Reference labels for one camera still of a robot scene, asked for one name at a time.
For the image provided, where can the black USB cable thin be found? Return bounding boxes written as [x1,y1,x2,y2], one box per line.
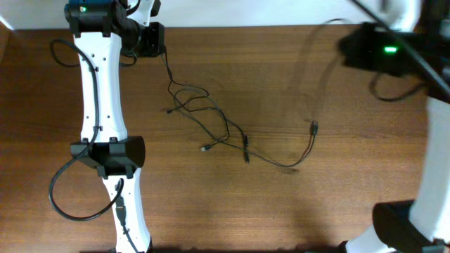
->
[161,48,231,147]

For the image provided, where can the black micro USB cable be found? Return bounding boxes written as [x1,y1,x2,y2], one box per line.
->
[217,120,319,168]

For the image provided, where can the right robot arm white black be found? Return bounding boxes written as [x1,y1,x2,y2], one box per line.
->
[339,88,449,252]

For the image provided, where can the black USB cable thick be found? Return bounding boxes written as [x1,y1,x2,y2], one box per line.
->
[184,112,250,164]

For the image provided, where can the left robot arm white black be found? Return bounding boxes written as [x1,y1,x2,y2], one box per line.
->
[64,1,165,252]

